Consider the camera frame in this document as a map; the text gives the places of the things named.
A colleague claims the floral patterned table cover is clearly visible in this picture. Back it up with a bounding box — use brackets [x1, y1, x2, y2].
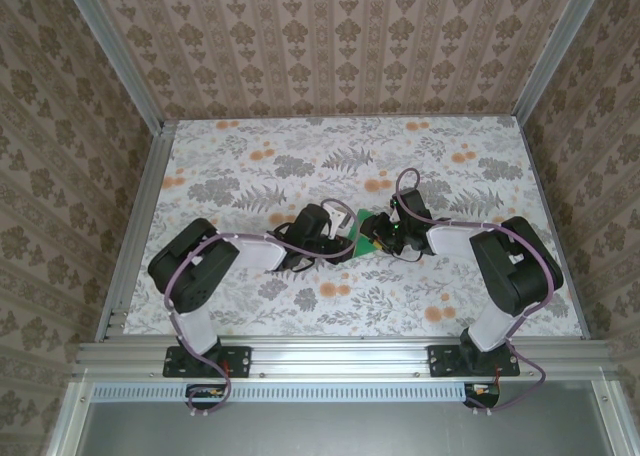
[122, 115, 585, 338]

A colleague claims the small circuit board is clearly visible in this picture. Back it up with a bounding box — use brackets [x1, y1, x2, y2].
[185, 383, 229, 411]
[463, 382, 501, 408]

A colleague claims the grey metal shelf panel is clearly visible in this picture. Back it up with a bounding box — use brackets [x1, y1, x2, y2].
[74, 400, 610, 456]

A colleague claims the white left camera mount bracket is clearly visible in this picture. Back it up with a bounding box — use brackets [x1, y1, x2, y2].
[321, 200, 352, 239]

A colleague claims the aluminium frame cross rail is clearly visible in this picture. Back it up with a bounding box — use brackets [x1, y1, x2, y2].
[72, 339, 619, 380]

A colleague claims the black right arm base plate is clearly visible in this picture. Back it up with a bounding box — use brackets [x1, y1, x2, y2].
[427, 344, 521, 379]

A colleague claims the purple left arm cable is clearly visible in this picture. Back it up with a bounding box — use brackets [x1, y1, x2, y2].
[164, 230, 361, 420]

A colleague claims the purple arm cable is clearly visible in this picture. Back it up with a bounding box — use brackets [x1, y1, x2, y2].
[392, 168, 564, 417]
[164, 230, 361, 420]

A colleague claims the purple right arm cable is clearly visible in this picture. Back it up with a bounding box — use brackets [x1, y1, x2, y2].
[392, 168, 564, 417]

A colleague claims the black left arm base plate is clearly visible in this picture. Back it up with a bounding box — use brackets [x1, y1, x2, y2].
[162, 344, 253, 379]

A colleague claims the white slotted cable duct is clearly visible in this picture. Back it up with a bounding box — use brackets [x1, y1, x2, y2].
[92, 381, 501, 402]

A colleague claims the aluminium frame side rail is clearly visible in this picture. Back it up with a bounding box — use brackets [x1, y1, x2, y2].
[94, 119, 176, 343]

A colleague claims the aluminium frame corner post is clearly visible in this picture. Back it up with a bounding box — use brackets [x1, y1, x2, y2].
[62, 0, 169, 135]
[512, 0, 614, 122]

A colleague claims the aluminium lower frame strut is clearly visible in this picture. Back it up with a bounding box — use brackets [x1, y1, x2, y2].
[47, 380, 94, 456]
[589, 379, 639, 456]

